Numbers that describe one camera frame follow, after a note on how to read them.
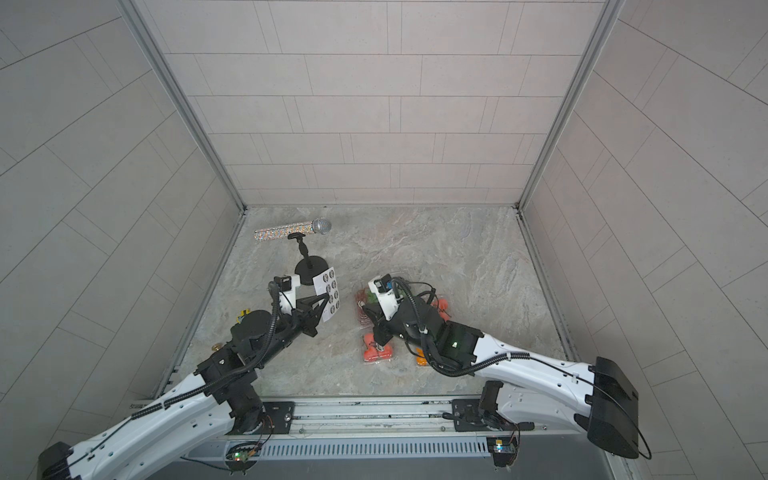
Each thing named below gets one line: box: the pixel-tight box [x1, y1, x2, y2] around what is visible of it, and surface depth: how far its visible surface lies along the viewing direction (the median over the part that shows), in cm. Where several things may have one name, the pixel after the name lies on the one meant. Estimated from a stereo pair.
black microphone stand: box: [287, 232, 329, 286], surface depth 98 cm
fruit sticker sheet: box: [312, 267, 341, 323], surface depth 72 cm
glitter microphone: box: [254, 218, 332, 241], surface depth 83 cm
